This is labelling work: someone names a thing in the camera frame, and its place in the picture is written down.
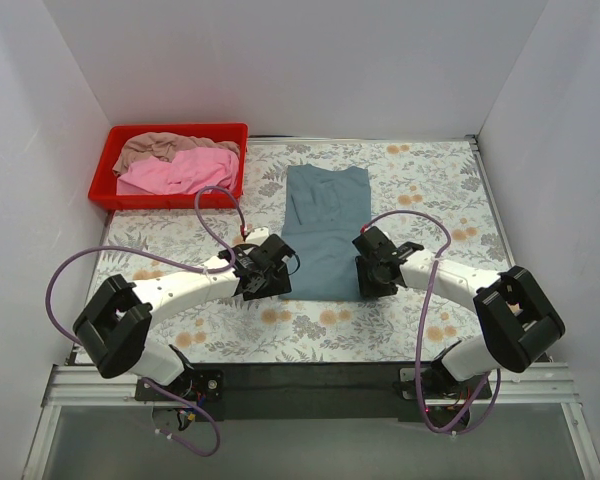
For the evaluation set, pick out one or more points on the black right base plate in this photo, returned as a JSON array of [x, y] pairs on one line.
[[405, 386]]

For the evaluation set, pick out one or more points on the floral table mat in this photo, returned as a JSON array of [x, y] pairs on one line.
[[429, 193]]

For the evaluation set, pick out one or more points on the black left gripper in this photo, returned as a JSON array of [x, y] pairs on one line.
[[278, 273]]

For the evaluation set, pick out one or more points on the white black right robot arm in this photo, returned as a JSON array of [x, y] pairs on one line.
[[518, 322]]

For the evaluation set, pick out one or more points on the pink t shirt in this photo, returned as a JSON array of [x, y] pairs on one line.
[[187, 173]]

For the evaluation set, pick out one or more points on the aluminium front frame rail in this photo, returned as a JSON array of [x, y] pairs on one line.
[[339, 388]]

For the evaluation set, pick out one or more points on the beige t shirt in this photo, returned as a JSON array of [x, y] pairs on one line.
[[164, 146]]

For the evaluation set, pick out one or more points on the blue-grey t shirt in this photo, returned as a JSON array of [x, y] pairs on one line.
[[325, 211]]

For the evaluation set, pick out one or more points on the red plastic bin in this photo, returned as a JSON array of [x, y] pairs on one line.
[[103, 189]]

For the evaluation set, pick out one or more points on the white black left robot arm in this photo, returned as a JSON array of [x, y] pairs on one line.
[[114, 326]]

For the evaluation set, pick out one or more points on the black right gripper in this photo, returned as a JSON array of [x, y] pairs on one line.
[[368, 275]]

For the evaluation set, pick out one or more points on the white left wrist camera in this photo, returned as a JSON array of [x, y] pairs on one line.
[[257, 232]]

